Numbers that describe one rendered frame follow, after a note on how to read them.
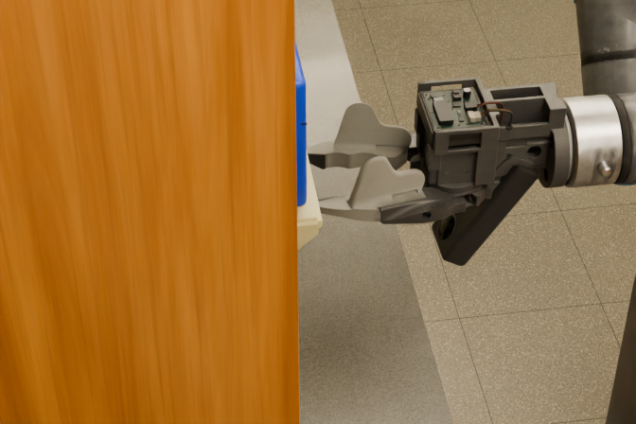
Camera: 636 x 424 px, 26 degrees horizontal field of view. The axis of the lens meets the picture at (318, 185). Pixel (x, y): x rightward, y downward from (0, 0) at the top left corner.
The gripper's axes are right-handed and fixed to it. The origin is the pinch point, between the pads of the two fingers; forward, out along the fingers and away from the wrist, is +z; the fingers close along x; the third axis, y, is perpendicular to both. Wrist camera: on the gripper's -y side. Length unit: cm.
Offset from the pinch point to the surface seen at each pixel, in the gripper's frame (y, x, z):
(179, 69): 37, 35, 12
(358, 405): -37.0, -8.2, -5.3
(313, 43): -37, -77, -10
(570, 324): -131, -106, -68
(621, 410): -96, -52, -57
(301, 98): 27.9, 26.0, 4.9
